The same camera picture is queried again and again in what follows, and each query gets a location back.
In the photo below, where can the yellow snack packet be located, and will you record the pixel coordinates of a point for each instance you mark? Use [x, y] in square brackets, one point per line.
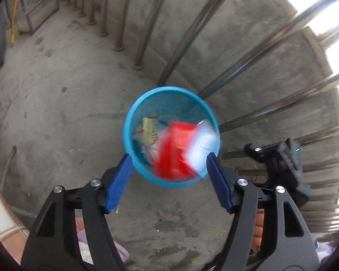
[148, 129]

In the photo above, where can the steel railing bars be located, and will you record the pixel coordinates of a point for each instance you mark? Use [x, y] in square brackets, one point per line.
[186, 34]

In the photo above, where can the pink slipper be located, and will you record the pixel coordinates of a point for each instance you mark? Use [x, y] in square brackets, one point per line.
[120, 252]

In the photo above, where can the blue plastic mesh basket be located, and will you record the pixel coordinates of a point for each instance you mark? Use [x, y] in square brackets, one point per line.
[169, 98]

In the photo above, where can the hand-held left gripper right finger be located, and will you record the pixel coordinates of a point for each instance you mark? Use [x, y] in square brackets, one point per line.
[219, 180]

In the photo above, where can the metal dustpan box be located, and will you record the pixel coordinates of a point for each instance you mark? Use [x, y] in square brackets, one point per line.
[42, 12]

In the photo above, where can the white plastic bag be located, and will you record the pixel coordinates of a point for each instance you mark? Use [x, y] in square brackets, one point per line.
[203, 144]

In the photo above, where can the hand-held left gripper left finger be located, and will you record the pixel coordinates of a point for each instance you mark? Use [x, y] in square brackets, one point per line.
[120, 180]

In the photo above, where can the red snack packet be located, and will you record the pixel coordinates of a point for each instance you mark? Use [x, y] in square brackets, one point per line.
[175, 149]

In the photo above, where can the person's right hand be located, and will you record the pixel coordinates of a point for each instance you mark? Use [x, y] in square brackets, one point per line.
[259, 228]

